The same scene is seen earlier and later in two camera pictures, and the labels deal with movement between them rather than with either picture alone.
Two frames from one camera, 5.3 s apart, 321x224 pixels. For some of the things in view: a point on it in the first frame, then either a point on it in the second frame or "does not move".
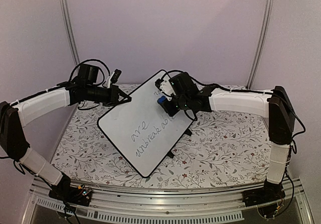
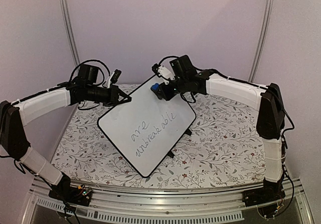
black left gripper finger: [129, 98] does not move
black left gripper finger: [119, 103] does not move
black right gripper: [170, 112] -> [165, 95]
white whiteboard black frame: [138, 124] does not move
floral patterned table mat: [222, 149] does not move
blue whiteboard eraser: [160, 100] -> [155, 87]
